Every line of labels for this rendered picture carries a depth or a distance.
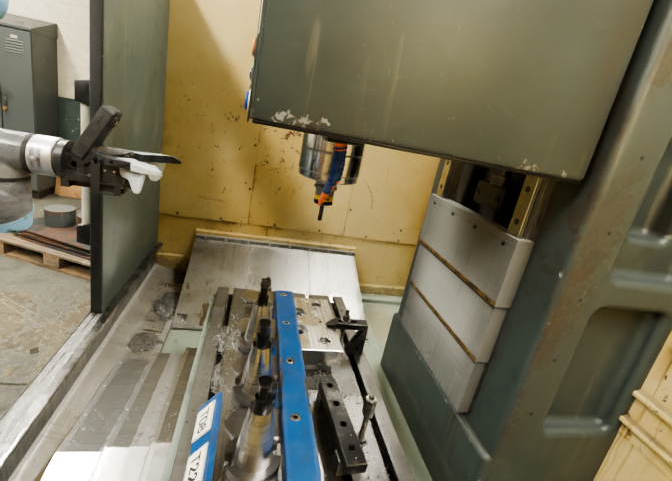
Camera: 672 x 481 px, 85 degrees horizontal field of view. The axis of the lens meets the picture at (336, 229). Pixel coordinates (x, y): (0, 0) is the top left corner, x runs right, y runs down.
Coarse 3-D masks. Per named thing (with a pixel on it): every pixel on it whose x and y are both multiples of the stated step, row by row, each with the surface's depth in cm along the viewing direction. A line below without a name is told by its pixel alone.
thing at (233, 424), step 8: (240, 408) 48; (280, 408) 50; (232, 416) 47; (240, 416) 47; (280, 416) 48; (232, 424) 46; (240, 424) 46; (280, 424) 47; (232, 432) 45; (280, 432) 46; (280, 440) 45
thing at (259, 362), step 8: (256, 352) 48; (264, 352) 49; (248, 360) 49; (256, 360) 49; (264, 360) 49; (248, 368) 49; (256, 368) 49; (264, 368) 49; (248, 376) 49; (256, 376) 49; (240, 384) 50; (248, 384) 49; (256, 384) 49; (248, 392) 49; (256, 392) 49
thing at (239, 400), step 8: (240, 376) 52; (272, 376) 54; (272, 384) 53; (232, 392) 50; (240, 392) 50; (272, 392) 51; (232, 400) 50; (240, 400) 49; (248, 400) 48; (272, 400) 50
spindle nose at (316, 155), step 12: (312, 144) 87; (324, 144) 86; (300, 156) 92; (312, 156) 88; (324, 156) 86; (348, 156) 88; (360, 156) 91; (300, 168) 92; (312, 168) 88; (324, 168) 87; (348, 168) 89; (360, 168) 94; (324, 180) 88; (348, 180) 90
